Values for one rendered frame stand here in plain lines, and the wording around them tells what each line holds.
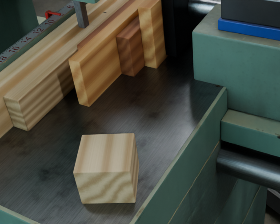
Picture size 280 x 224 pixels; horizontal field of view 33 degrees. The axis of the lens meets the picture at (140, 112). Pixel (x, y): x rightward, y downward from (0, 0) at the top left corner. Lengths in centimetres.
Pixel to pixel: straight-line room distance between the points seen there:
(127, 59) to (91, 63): 5
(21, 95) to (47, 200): 11
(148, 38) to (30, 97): 14
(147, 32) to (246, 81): 12
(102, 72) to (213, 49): 12
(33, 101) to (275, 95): 24
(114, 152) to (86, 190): 4
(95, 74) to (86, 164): 14
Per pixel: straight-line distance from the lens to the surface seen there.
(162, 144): 44
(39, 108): 49
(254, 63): 47
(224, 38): 47
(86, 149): 39
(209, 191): 55
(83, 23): 53
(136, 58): 52
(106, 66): 51
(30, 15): 74
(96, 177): 38
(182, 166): 44
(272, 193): 141
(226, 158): 53
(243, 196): 72
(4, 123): 49
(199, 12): 54
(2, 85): 47
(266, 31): 46
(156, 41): 52
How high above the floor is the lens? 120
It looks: 39 degrees down
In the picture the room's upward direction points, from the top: 8 degrees counter-clockwise
